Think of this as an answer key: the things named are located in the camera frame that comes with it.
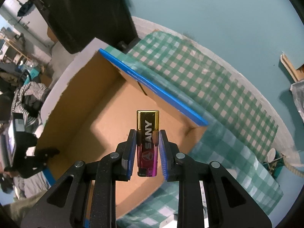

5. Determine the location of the gold purple SANY lighter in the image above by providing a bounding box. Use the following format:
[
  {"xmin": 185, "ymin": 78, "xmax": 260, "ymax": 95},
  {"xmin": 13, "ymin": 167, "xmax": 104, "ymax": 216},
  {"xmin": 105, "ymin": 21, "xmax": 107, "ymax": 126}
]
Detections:
[{"xmin": 137, "ymin": 110, "xmax": 159, "ymax": 177}]

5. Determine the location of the wooden bracket on wall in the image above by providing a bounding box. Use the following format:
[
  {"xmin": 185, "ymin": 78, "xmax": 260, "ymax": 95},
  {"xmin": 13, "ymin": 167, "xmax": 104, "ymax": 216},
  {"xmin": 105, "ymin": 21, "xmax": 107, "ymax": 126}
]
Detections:
[{"xmin": 280, "ymin": 53, "xmax": 304, "ymax": 82}]

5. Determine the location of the white round lamp with rope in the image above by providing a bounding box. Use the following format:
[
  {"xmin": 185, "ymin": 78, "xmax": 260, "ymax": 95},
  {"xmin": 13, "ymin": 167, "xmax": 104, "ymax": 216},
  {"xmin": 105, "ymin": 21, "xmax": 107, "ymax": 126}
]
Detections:
[{"xmin": 262, "ymin": 148, "xmax": 303, "ymax": 180}]

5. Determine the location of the green white checkered tablecloth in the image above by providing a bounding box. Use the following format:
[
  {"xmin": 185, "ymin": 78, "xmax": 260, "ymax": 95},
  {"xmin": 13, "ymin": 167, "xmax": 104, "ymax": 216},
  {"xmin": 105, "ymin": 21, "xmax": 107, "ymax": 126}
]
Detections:
[{"xmin": 106, "ymin": 31, "xmax": 283, "ymax": 214}]

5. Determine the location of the black television on stand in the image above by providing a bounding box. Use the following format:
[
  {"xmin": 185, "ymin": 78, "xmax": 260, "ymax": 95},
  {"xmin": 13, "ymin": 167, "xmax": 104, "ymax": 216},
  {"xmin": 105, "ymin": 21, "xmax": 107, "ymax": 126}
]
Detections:
[{"xmin": 29, "ymin": 0, "xmax": 139, "ymax": 54}]

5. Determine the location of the open cardboard box blue rim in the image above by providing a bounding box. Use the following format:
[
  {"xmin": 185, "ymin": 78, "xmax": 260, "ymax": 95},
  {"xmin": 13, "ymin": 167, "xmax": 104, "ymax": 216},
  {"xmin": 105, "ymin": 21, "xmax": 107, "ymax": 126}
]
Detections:
[{"xmin": 34, "ymin": 37, "xmax": 209, "ymax": 219}]

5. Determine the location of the silver foil sheet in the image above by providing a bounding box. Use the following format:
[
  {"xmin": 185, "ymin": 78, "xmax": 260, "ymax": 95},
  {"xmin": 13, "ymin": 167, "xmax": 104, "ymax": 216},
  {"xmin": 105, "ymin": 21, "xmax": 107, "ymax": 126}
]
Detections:
[{"xmin": 290, "ymin": 80, "xmax": 304, "ymax": 121}]

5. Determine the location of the striped grey white clothing pile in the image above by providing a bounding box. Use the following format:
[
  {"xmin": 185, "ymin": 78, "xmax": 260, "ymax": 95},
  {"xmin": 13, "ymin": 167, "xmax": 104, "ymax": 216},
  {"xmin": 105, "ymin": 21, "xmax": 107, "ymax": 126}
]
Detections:
[{"xmin": 11, "ymin": 81, "xmax": 51, "ymax": 133}]

